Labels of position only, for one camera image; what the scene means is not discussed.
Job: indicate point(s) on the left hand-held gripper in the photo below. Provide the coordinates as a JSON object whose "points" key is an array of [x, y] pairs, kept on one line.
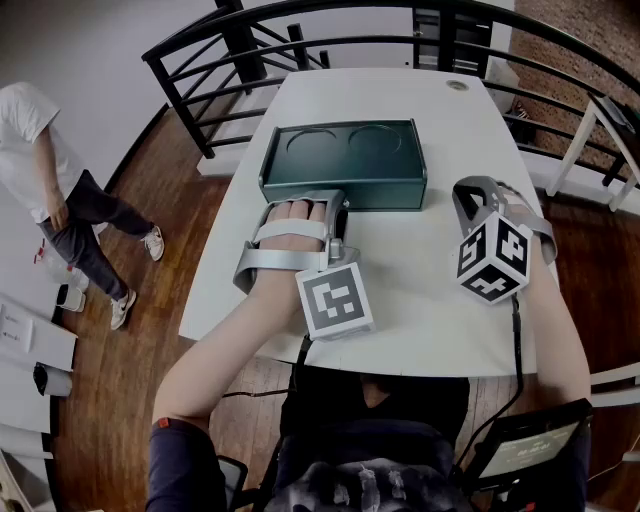
{"points": [[334, 300]]}

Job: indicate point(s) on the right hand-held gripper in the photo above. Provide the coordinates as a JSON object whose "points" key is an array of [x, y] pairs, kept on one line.
{"points": [[492, 255]]}

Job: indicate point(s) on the dark green rectangular box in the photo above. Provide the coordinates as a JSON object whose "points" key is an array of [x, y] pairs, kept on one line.
{"points": [[350, 172]]}

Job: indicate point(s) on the person's right forearm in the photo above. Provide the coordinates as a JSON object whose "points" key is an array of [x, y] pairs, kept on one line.
{"points": [[555, 330]]}

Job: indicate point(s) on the person's left forearm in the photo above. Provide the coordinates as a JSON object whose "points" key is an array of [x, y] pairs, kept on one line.
{"points": [[235, 350]]}

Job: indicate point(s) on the person's left hand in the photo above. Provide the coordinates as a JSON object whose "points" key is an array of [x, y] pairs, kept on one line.
{"points": [[289, 244]]}

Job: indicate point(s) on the person's dark printed shirt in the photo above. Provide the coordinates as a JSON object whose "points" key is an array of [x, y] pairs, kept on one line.
{"points": [[370, 450]]}

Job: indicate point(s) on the black tablet with screen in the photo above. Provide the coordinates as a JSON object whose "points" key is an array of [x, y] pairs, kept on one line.
{"points": [[530, 442]]}

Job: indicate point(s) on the black phone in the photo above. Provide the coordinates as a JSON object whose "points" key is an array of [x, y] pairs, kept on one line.
{"points": [[233, 479]]}

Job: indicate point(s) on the black metal railing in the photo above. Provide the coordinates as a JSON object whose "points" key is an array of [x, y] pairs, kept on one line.
{"points": [[240, 45]]}

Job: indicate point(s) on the black and white roll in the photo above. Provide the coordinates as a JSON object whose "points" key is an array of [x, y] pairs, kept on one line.
{"points": [[45, 380]]}

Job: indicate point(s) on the white flat boards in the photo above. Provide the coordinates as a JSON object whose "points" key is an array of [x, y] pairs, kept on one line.
{"points": [[30, 350]]}

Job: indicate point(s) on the white wooden frame stand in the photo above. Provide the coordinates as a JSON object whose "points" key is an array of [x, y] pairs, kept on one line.
{"points": [[575, 145]]}

